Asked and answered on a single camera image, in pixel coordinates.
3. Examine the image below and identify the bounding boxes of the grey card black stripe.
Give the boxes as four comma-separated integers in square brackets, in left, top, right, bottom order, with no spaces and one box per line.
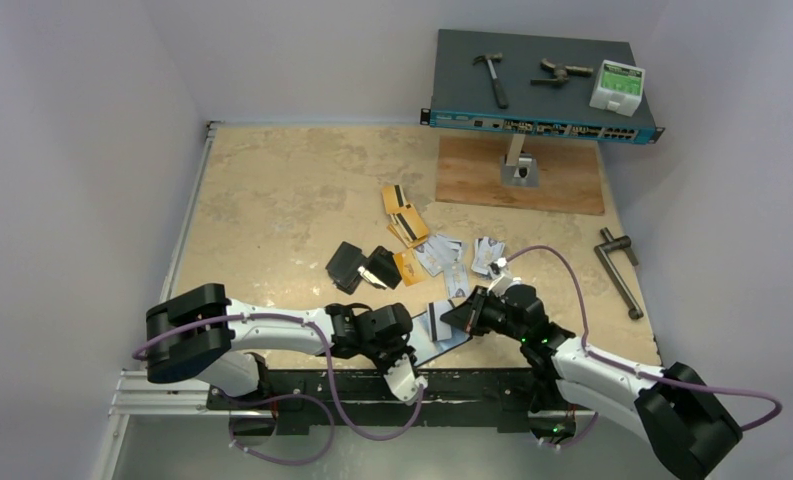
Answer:
[427,300,454,342]

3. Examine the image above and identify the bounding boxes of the black leather card holder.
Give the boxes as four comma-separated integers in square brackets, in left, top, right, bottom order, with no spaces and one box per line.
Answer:
[408,312,471,367]

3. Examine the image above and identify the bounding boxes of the black card stack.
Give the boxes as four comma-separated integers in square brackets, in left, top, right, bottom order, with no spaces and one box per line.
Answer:
[325,242,402,295]

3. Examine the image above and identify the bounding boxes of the yellow card stack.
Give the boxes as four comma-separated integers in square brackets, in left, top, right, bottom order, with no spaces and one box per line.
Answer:
[381,185,430,248]

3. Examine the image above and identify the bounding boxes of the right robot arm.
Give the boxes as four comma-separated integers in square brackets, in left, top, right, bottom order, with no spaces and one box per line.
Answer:
[440,284,743,479]

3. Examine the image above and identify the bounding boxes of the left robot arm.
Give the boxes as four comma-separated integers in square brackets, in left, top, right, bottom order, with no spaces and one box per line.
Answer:
[134,283,418,409]

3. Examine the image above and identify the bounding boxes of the single white blue card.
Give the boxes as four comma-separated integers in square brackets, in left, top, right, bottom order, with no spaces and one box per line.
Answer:
[443,262,470,299]

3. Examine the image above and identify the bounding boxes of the spread white blue cards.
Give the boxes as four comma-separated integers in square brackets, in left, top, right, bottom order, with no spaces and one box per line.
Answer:
[413,233,468,277]

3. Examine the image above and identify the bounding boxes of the wooden board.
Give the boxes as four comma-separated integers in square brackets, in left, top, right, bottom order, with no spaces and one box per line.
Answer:
[436,136,605,216]

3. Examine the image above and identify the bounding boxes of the small hammer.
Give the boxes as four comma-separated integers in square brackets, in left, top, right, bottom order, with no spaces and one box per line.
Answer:
[472,52,509,110]

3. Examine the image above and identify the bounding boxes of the metal clamp tool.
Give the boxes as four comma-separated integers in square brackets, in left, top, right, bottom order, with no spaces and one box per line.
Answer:
[529,58,594,87]

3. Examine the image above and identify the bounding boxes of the white green box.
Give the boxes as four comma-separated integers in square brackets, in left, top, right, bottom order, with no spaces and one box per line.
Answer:
[589,60,646,117]

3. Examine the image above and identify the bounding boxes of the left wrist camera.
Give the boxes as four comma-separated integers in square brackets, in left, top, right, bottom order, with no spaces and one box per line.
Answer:
[383,354,428,405]

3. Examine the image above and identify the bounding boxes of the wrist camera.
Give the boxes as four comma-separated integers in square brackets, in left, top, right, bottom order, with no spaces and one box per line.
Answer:
[488,257,522,297]
[383,354,428,405]

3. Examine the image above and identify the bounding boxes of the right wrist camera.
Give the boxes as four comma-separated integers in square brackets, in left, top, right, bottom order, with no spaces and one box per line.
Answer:
[488,257,522,297]

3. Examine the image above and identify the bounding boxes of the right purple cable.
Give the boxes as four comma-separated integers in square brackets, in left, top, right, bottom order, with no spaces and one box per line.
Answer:
[505,245,783,433]

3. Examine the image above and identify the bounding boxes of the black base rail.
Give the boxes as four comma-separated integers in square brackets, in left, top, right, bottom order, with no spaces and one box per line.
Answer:
[206,368,592,439]

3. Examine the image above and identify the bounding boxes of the metal crank handle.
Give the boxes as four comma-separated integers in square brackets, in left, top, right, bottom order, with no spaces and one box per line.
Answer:
[594,227,645,321]

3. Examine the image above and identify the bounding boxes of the metal stand bracket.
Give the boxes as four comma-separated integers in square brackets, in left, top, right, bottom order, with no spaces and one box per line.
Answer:
[500,134,539,188]

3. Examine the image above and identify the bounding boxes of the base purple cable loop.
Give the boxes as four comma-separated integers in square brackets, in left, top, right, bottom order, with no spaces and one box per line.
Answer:
[226,392,338,466]

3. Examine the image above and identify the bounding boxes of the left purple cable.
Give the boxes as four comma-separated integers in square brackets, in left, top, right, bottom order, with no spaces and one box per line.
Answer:
[132,313,427,443]

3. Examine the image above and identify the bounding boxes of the blue network switch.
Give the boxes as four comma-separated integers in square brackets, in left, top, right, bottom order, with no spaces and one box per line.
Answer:
[420,29,664,145]

